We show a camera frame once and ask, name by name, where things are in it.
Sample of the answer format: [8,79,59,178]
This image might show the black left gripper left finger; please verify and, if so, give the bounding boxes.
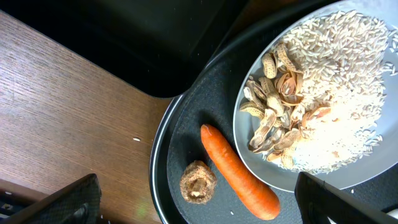
[1,174,101,224]

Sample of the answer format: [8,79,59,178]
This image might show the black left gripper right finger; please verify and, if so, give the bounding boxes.
[294,172,397,224]

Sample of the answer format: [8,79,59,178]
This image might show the grey plate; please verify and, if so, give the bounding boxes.
[233,1,397,192]

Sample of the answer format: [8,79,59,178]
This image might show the orange carrot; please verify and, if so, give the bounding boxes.
[200,124,280,220]

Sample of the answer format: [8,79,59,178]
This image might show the pile of peanut shells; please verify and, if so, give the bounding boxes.
[239,44,331,170]

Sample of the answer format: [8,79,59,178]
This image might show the brown dried mushroom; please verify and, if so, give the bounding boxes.
[180,161,217,204]

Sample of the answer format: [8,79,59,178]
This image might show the pile of rice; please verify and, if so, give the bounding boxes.
[280,11,397,174]

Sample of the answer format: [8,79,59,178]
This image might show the black rectangular tray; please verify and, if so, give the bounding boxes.
[0,0,249,99]

